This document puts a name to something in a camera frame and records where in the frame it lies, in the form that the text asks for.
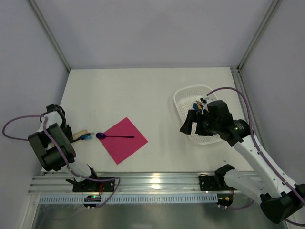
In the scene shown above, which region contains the purple metal spoon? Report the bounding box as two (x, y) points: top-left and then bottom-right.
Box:
(95, 132), (135, 140)

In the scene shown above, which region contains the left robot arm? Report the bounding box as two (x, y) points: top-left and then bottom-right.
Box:
(28, 104), (98, 182)

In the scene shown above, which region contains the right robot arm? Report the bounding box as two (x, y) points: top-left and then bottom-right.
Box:
(180, 100), (305, 224)

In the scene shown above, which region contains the pink paper napkin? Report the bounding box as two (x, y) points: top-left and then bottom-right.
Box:
(99, 117), (148, 164)

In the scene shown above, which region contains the blue packet in basket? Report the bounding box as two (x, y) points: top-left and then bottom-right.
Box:
(193, 101), (203, 111)

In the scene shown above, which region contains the white perforated plastic basket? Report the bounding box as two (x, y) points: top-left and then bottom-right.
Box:
(173, 84), (221, 145)

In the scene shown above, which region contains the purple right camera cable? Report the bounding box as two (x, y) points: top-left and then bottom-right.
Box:
(204, 86), (305, 226)

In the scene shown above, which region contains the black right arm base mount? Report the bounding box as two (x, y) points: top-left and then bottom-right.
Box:
(198, 174), (217, 191)

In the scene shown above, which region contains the aluminium frame rail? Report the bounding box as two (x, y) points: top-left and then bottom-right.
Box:
(28, 172), (214, 195)

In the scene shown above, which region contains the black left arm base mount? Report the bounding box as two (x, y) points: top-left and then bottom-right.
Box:
(66, 179), (115, 193)

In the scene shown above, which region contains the slotted cable duct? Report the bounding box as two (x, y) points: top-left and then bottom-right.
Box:
(39, 193), (218, 204)

